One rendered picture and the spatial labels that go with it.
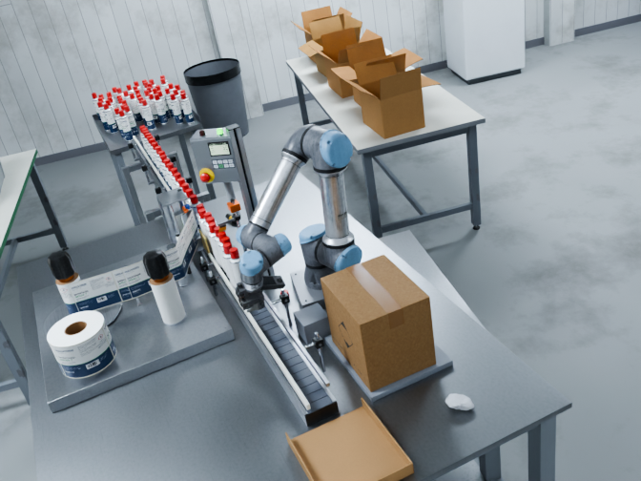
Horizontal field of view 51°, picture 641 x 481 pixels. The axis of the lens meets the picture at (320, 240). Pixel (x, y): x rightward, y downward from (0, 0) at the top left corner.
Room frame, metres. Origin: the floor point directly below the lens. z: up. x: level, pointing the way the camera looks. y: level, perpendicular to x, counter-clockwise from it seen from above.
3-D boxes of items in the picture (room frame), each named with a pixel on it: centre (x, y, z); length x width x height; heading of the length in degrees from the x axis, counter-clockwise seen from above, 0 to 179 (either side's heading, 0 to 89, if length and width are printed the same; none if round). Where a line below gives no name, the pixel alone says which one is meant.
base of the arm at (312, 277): (2.21, 0.02, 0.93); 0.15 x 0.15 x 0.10
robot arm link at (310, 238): (2.20, 0.02, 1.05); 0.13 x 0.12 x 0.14; 35
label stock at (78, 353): (1.98, 0.91, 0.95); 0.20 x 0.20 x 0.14
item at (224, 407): (2.15, 0.42, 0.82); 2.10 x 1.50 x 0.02; 19
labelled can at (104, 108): (4.68, 1.07, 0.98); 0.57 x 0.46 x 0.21; 109
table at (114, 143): (4.56, 1.04, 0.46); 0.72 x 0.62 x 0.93; 19
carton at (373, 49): (4.32, -0.57, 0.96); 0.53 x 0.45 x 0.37; 100
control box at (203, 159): (2.43, 0.32, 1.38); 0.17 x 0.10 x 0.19; 74
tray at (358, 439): (1.36, 0.04, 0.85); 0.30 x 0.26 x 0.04; 19
